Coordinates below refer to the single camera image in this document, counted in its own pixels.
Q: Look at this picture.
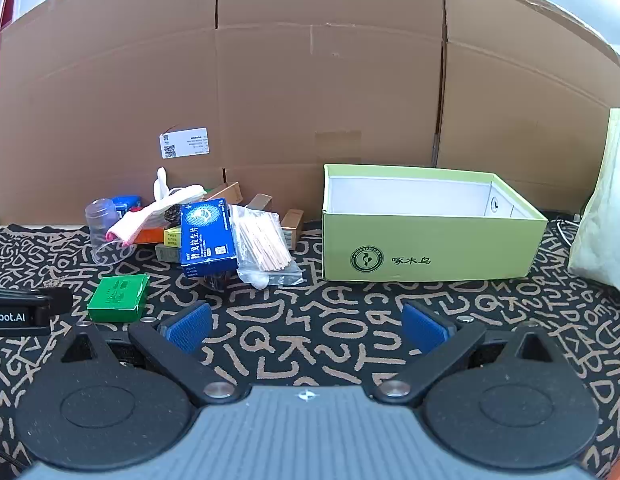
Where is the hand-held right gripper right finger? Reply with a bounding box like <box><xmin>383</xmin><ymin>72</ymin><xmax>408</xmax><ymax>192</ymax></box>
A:
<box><xmin>372</xmin><ymin>302</ymin><xmax>558</xmax><ymax>407</ymax></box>

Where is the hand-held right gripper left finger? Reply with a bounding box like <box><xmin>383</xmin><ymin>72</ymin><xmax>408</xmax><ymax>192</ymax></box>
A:
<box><xmin>61</xmin><ymin>302</ymin><xmax>251</xmax><ymax>407</ymax></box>

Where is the green shoe box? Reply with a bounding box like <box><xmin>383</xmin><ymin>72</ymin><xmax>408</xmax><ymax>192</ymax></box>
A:
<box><xmin>321</xmin><ymin>164</ymin><xmax>549</xmax><ymax>282</ymax></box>

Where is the black letter-patterned mat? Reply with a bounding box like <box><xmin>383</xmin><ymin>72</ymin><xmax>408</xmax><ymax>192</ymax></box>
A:
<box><xmin>0</xmin><ymin>222</ymin><xmax>620</xmax><ymax>480</ymax></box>

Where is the blue medicine box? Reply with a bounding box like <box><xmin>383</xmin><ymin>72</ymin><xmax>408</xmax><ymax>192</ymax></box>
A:
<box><xmin>180</xmin><ymin>198</ymin><xmax>239</xmax><ymax>277</ymax></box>

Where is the bag of wooden sticks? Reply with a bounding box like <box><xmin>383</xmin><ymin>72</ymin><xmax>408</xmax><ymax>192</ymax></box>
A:
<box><xmin>229</xmin><ymin>204</ymin><xmax>305</xmax><ymax>289</ymax></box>

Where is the brown wooden block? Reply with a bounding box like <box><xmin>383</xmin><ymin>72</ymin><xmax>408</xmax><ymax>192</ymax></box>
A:
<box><xmin>204</xmin><ymin>182</ymin><xmax>242</xmax><ymax>207</ymax></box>

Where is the blue square device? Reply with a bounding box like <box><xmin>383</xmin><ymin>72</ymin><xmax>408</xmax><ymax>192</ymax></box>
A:
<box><xmin>111</xmin><ymin>196</ymin><xmax>142</xmax><ymax>221</ymax></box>

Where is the gold cardboard box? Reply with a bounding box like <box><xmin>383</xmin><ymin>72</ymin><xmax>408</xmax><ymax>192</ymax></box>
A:
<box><xmin>246</xmin><ymin>193</ymin><xmax>275</xmax><ymax>214</ymax></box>
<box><xmin>280</xmin><ymin>209</ymin><xmax>305</xmax><ymax>251</ymax></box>

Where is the white shipping label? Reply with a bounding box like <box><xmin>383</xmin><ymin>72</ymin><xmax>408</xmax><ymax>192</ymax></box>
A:
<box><xmin>159</xmin><ymin>127</ymin><xmax>209</xmax><ymax>159</ymax></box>

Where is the cream tote bag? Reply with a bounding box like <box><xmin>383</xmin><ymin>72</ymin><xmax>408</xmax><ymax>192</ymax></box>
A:
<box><xmin>569</xmin><ymin>106</ymin><xmax>620</xmax><ymax>302</ymax></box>

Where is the brown cardboard backdrop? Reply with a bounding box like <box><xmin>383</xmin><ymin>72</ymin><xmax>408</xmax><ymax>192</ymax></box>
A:
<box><xmin>0</xmin><ymin>0</ymin><xmax>620</xmax><ymax>227</ymax></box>

